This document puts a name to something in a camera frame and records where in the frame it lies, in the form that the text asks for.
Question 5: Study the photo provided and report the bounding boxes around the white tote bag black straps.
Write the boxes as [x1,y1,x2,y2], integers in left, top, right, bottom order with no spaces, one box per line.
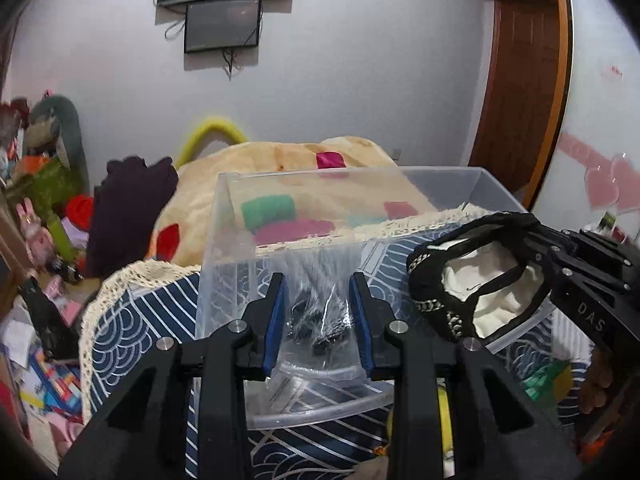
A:
[406,210,557,344]

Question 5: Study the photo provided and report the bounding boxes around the clear plastic storage box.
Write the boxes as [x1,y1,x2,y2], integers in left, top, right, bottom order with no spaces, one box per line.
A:
[196,167,521,430]

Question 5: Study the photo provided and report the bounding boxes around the green knitted cloth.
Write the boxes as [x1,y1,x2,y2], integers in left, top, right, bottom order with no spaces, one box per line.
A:
[521,361,574,403]

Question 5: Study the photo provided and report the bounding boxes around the yellow round soft ball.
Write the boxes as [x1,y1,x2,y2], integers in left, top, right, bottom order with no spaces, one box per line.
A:
[380,382,454,465]

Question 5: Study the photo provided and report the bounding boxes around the person's right hand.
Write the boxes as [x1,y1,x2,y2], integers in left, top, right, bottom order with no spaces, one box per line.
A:
[578,348,630,414]

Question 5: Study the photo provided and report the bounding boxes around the pink heart sticker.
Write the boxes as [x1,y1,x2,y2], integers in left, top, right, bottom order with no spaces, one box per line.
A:
[585,167,620,209]

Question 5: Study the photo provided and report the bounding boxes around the colourful block puzzle tray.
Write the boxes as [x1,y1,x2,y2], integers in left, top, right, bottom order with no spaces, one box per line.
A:
[28,347,82,415]

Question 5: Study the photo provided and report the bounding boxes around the white wardrobe door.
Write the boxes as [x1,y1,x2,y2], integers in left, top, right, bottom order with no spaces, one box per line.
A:
[533,0,639,240]

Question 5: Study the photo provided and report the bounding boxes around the blue white patterned tablecloth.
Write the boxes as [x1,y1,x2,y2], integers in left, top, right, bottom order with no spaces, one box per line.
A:
[79,204,597,480]

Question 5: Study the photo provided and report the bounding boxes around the brown wooden door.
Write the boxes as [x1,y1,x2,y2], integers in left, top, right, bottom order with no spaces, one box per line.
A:
[469,0,573,210]

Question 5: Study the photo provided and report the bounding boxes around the pink plush rabbit toy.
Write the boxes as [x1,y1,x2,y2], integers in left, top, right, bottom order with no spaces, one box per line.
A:
[15,197,55,268]

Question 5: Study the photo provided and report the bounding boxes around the red plush item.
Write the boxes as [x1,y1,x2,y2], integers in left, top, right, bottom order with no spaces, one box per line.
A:
[65,195,94,232]

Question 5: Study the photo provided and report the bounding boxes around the green storage box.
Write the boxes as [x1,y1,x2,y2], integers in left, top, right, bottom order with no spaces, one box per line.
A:
[4,157,85,220]

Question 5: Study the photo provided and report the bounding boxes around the yellow foam arch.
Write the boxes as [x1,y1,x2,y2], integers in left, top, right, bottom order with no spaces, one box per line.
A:
[174,117,247,169]

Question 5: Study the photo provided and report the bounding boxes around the grey plush dinosaur toy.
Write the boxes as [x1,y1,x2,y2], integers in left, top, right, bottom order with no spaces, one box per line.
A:
[23,94,89,188]

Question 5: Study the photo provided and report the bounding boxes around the black chain strap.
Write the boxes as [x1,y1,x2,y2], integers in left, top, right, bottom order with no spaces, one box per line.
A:
[406,251,464,340]

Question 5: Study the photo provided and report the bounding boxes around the small black wall monitor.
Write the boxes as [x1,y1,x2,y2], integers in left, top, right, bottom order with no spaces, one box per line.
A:
[184,0,262,54]

